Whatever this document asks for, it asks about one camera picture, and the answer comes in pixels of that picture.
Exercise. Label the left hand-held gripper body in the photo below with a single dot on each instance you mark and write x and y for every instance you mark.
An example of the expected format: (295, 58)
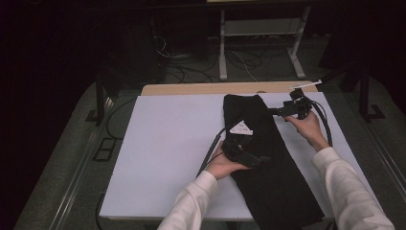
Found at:
(241, 150)

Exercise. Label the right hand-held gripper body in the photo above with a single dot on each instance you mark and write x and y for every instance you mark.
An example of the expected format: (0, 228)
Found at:
(297, 105)

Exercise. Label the black pants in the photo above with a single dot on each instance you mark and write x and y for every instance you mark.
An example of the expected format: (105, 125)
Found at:
(274, 179)

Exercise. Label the person's left hand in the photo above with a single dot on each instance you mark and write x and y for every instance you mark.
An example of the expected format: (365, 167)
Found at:
(223, 166)

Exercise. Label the person's right hand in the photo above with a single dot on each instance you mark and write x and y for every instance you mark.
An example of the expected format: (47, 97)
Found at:
(308, 129)

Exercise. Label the black metal stand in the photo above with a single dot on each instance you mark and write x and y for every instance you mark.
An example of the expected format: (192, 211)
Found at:
(364, 96)
(99, 96)

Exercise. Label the wooden table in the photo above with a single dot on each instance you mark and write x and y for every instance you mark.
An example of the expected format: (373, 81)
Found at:
(207, 87)

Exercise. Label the white board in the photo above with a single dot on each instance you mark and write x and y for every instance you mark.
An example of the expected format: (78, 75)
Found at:
(166, 143)

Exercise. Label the white metal desk frame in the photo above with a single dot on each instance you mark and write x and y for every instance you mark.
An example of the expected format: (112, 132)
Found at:
(261, 27)

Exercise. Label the metal floor rail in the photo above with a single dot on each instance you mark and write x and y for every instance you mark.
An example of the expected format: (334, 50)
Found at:
(386, 159)
(76, 185)

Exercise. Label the black floor socket frame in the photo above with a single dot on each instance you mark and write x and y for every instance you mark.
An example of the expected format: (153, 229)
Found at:
(104, 149)

